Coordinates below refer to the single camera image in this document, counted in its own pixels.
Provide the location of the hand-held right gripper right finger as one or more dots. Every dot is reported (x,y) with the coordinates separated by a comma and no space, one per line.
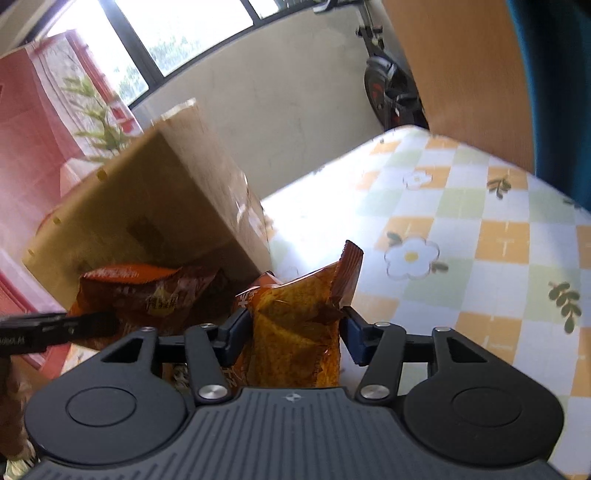
(352,333)

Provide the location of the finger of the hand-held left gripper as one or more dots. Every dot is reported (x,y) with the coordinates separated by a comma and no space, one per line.
(92,325)

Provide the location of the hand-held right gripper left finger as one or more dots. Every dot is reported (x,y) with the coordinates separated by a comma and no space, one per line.
(239,328)

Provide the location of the dark orange snack packet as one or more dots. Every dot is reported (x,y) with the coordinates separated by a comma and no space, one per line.
(147,300)

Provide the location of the brown cardboard box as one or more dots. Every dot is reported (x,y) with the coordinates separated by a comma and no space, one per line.
(152,203)

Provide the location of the checkered floral tablecloth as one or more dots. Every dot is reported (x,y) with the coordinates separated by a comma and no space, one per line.
(461,258)

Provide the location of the red printed backdrop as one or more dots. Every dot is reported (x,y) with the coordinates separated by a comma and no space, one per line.
(32,152)

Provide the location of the black exercise bike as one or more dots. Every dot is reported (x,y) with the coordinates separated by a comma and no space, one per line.
(383,78)

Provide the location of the black framed window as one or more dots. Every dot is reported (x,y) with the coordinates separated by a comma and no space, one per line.
(184,32)

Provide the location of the blue cloth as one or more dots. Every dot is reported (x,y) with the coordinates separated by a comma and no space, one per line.
(558,92)

